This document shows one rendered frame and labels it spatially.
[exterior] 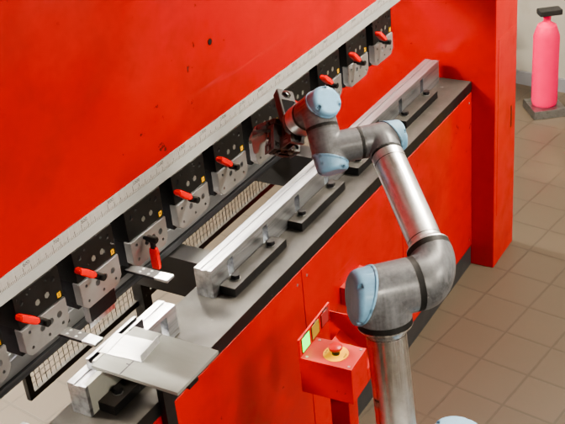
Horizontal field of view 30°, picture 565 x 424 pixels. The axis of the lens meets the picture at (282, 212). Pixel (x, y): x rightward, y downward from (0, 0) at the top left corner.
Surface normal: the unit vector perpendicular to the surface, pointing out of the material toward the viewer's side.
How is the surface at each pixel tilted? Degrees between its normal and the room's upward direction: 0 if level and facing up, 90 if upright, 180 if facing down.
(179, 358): 0
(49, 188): 90
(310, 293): 90
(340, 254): 90
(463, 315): 0
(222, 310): 0
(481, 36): 90
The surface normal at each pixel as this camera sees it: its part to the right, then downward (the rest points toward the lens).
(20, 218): 0.86, 0.18
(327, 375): -0.45, 0.47
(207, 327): -0.09, -0.87
